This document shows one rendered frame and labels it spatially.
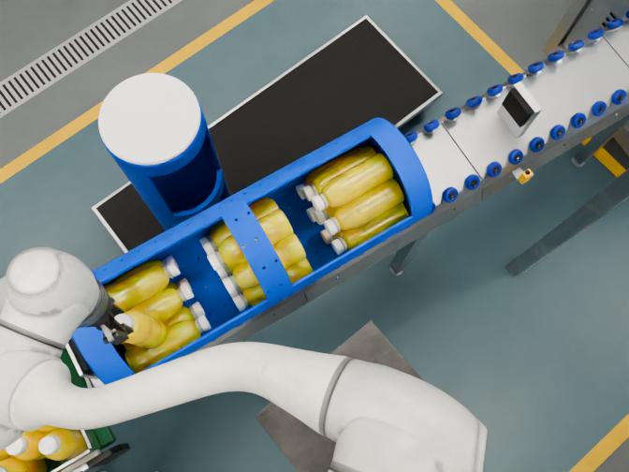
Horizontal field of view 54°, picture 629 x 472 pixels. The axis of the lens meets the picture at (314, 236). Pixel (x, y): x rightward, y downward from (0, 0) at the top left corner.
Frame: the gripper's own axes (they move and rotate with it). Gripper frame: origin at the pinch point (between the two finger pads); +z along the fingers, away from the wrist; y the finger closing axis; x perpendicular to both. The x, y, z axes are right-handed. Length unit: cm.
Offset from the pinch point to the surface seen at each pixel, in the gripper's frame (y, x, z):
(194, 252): 15.3, -19.4, 31.1
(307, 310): 2, -47, 131
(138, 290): 9.2, -4.1, 17.5
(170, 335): -3.0, -5.4, 22.2
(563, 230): -27, -130, 73
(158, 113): 54, -29, 28
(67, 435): -10.7, 25.8, 25.8
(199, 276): 9.8, -17.6, 34.7
